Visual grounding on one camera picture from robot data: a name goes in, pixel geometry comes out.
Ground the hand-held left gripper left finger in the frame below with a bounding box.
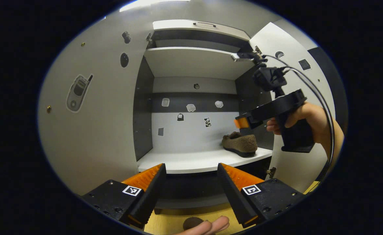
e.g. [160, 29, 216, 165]
[81, 163, 167, 229]

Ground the white cabinet drawer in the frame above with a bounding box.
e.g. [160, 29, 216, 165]
[152, 20, 250, 41]

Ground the brown fuzzy shoe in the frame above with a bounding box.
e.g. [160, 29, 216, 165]
[222, 132, 258, 158]
[183, 217, 205, 231]

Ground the white grey shoe cabinet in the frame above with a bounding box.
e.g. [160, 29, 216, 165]
[133, 20, 275, 214]

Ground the white cabinet shelf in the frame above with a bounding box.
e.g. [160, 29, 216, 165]
[144, 47, 254, 81]

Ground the black cable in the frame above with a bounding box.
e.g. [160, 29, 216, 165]
[263, 54, 336, 167]
[276, 66, 334, 164]

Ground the white cabinet door cat sticker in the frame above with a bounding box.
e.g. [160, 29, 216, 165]
[248, 22, 337, 193]

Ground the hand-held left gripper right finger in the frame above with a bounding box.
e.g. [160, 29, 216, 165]
[217, 163, 306, 228]

